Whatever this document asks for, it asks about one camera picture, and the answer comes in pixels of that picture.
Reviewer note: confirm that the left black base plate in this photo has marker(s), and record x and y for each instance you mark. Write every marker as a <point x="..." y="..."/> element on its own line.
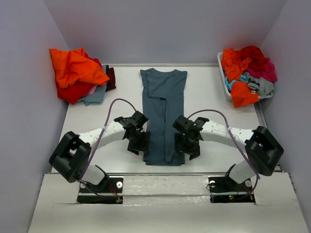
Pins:
<point x="109" y="193"/>

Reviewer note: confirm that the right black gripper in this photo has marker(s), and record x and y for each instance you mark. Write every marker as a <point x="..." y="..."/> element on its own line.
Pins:
<point x="194" y="152"/>

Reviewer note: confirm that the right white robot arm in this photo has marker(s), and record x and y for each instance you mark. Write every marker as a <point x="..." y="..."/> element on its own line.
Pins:
<point x="260" y="150"/>

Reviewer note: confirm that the orange folded t shirt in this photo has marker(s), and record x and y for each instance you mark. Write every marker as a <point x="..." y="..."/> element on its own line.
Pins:
<point x="75" y="65"/>

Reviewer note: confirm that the blue-grey t shirt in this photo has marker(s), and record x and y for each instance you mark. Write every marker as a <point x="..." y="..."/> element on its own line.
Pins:
<point x="163" y="103"/>

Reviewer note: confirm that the white perforated plastic basket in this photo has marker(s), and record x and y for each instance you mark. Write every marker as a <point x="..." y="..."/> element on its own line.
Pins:
<point x="227" y="92"/>

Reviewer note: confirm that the pink folded t shirt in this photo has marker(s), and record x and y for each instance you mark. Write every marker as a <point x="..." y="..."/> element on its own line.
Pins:
<point x="92" y="90"/>

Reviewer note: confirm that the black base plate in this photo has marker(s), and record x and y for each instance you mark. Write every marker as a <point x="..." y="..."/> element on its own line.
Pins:
<point x="225" y="190"/>
<point x="109" y="193"/>

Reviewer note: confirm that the cyan crumpled t shirt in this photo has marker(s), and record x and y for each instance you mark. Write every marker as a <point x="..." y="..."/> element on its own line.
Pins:
<point x="229" y="84"/>

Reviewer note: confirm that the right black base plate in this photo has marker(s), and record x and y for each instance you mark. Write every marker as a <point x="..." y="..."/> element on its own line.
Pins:
<point x="225" y="190"/>

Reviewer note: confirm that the orange crumpled t shirt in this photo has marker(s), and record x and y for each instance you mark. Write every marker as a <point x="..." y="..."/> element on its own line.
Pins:
<point x="234" y="66"/>

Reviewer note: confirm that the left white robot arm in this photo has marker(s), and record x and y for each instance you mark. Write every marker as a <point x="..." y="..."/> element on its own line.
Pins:
<point x="73" y="154"/>

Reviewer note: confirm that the grey crumpled t shirt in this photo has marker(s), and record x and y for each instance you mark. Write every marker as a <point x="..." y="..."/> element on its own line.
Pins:
<point x="263" y="87"/>

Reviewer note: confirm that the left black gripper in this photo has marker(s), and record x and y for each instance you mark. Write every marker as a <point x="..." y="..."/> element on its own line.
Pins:
<point x="143" y="146"/>

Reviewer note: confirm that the red folded t shirt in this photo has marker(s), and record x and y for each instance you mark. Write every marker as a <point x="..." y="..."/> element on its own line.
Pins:
<point x="73" y="93"/>

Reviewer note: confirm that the red crumpled t shirt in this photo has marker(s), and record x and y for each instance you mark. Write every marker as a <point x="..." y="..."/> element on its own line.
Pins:
<point x="258" y="60"/>

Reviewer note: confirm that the light blue folded t shirt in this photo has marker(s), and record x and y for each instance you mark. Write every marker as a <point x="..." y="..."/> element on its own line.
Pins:
<point x="96" y="98"/>

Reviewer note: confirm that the magenta crumpled t shirt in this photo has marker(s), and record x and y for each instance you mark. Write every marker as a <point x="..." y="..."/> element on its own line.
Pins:
<point x="268" y="73"/>

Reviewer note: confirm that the dark maroon folded t shirt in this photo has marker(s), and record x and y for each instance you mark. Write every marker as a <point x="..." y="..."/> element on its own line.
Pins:
<point x="111" y="84"/>

